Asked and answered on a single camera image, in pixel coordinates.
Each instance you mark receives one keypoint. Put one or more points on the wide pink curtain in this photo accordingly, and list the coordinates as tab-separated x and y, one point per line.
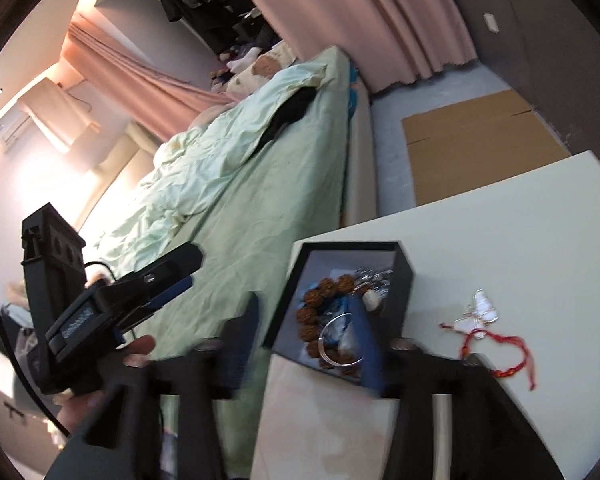
360	15

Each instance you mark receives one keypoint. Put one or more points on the cloth covered air conditioner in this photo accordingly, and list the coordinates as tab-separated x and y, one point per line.
55	112

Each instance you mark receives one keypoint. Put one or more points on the dark brown wardrobe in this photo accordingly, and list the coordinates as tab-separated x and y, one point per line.
570	35

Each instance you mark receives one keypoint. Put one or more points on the person's left hand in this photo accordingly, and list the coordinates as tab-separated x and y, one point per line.
137	350

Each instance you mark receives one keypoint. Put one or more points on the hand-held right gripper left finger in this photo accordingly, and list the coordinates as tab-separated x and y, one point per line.
240	345

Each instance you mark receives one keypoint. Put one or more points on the black jewelry box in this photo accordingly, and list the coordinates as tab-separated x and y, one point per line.
280	310

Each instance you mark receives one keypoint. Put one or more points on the silver bangle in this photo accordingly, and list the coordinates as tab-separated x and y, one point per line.
330	355

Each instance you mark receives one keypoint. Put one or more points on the bed with green sheet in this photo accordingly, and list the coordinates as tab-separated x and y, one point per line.
260	210

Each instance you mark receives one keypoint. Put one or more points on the light green duvet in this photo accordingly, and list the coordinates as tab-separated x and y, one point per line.
215	150

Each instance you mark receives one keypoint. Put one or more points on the black garment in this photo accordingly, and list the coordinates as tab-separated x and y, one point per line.
285	120

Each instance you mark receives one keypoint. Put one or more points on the brown cardboard sheet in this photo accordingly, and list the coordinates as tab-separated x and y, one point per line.
480	145

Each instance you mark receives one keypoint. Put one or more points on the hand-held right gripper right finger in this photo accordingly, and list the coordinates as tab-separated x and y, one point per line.
369	355

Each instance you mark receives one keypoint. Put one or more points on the draped pink curtain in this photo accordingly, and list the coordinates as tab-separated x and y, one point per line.
140	75

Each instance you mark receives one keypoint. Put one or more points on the white socks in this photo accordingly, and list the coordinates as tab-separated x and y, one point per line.
245	60

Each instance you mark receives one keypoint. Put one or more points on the cartoon print pillow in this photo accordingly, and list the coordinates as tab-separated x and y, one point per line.
260	67

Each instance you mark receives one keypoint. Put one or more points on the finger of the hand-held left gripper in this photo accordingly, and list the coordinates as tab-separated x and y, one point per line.
172	290
170	262

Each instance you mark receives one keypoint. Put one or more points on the white butterfly pendant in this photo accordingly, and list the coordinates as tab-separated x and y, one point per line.
480	310

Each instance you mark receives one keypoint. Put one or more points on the beige headboard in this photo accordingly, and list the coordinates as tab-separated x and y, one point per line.
140	140

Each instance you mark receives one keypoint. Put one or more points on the white wall socket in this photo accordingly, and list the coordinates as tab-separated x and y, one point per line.
491	22

